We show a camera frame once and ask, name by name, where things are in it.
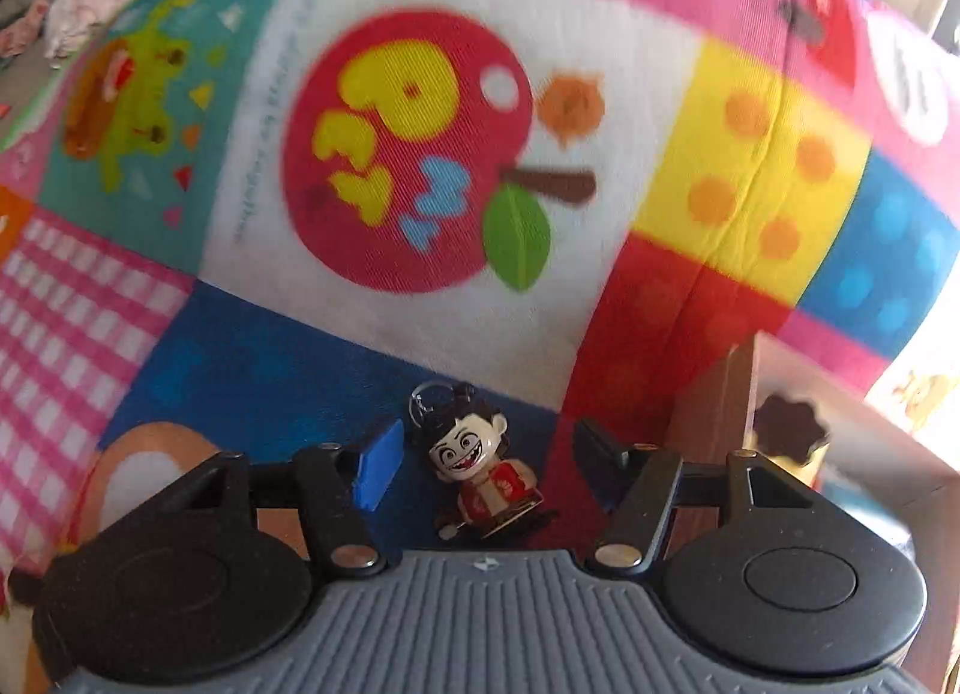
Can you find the small grinning keychain figure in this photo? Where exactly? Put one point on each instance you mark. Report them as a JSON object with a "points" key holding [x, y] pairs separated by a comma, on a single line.
{"points": [[465, 439]]}

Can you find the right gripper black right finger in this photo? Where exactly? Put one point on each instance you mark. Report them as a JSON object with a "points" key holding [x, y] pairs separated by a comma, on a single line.
{"points": [[636, 485]]}

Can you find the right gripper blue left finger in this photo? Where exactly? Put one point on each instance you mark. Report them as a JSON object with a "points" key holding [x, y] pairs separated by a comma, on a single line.
{"points": [[337, 488]]}

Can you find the yellow pudding toy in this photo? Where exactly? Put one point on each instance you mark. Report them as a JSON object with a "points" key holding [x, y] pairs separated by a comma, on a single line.
{"points": [[789, 433]]}

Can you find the pink cardboard box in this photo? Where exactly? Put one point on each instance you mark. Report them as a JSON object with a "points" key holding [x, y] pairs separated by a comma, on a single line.
{"points": [[892, 482]]}

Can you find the colourful cartoon play mat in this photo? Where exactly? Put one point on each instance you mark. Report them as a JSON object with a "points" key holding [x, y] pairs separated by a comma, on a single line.
{"points": [[239, 228]]}

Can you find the pink green cloth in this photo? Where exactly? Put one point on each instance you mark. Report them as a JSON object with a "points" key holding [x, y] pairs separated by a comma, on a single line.
{"points": [[20, 34]]}

